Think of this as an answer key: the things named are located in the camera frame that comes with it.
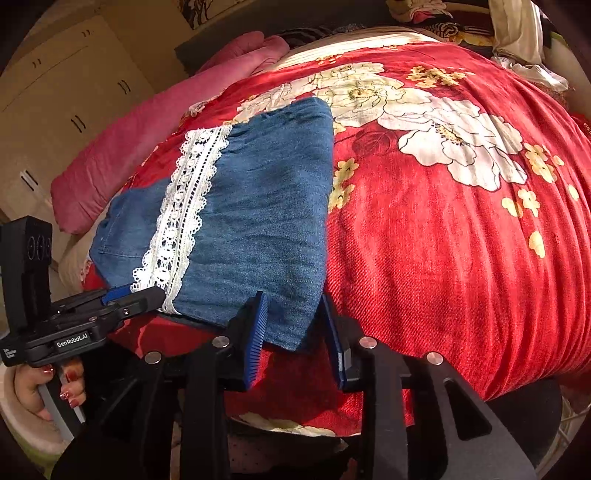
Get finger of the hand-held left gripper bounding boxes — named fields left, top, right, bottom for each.
left=99, top=285, right=134, bottom=306
left=110, top=286, right=166, bottom=320

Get grey bed headboard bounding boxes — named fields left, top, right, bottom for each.
left=174, top=25, right=278, bottom=77

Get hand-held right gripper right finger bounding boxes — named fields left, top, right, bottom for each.
left=322, top=293, right=525, bottom=480

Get red floral blanket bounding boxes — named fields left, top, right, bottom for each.
left=78, top=39, right=591, bottom=437

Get blue denim pants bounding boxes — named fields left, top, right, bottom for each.
left=89, top=97, right=335, bottom=354

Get floral bag with white cloth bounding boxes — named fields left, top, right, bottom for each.
left=492, top=55, right=571, bottom=100

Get stack of folded clothes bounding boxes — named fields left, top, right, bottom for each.
left=385, top=0, right=497, bottom=44

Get cream curtain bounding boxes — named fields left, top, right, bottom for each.
left=489, top=0, right=555, bottom=65

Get pink quilt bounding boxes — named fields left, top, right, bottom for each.
left=50, top=31, right=291, bottom=234

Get person's left hand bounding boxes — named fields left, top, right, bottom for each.
left=14, top=357, right=88, bottom=422

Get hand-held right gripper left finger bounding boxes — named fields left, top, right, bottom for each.
left=122, top=291, right=270, bottom=480

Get cream wardrobe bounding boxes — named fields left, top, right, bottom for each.
left=0, top=14, right=190, bottom=222

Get dark tree wall painting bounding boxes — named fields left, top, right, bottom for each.
left=180, top=0, right=242, bottom=21

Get striped pillow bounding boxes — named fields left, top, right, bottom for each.
left=277, top=25, right=342, bottom=47

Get white wire rack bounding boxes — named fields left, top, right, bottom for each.
left=556, top=397, right=591, bottom=444

